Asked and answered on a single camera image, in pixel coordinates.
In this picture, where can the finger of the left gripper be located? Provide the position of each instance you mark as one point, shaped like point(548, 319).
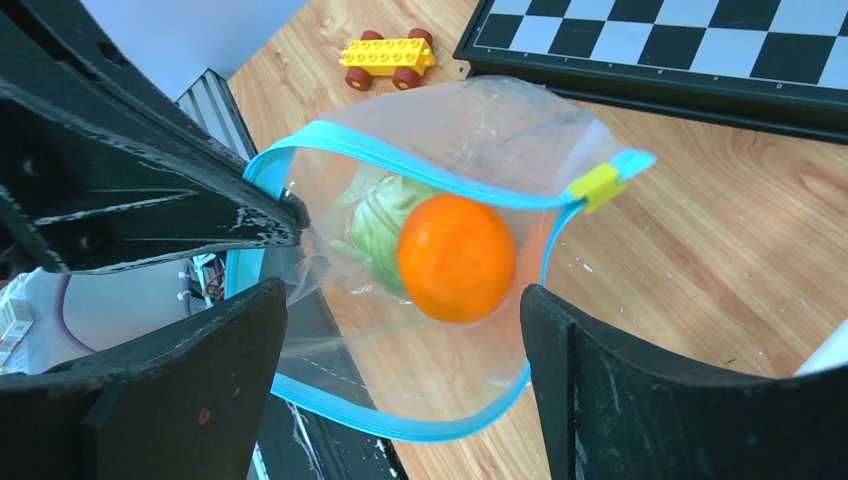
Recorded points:
point(100, 171)

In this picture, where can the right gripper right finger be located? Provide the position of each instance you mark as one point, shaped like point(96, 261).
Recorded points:
point(614, 406)

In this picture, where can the black grey chessboard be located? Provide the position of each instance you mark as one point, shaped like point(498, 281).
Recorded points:
point(777, 66)

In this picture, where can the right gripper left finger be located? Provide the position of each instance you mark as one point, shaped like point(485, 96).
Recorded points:
point(183, 402)

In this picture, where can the clear zip top bag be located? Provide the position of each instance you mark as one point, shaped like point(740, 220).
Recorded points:
point(387, 368)

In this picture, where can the large toy orange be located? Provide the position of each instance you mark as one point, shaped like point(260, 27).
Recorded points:
point(456, 258)

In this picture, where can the green toy cabbage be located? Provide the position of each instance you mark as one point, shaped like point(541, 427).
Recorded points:
point(363, 226)

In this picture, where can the yellow toy brick car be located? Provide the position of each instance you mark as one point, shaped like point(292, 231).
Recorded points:
point(406, 60)

